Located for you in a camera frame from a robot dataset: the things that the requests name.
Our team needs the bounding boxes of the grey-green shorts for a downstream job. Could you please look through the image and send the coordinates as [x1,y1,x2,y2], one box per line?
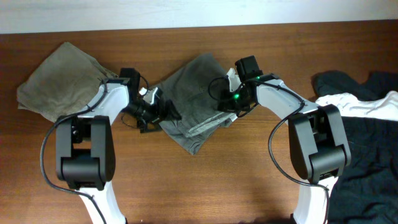
[156,53,237,155]

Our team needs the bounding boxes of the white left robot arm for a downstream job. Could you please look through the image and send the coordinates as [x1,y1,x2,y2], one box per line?
[56,68,182,223]

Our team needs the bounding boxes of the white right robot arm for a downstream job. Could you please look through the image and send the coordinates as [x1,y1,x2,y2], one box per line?
[218,55,351,223]

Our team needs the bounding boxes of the folded khaki shorts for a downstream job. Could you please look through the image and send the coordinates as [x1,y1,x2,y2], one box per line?
[17,42,117,122]

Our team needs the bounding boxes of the white garment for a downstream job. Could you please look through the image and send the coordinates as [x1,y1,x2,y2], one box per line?
[315,91,397,121]

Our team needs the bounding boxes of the dark green garment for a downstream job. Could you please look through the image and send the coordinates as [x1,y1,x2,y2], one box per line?
[312,70,398,224]

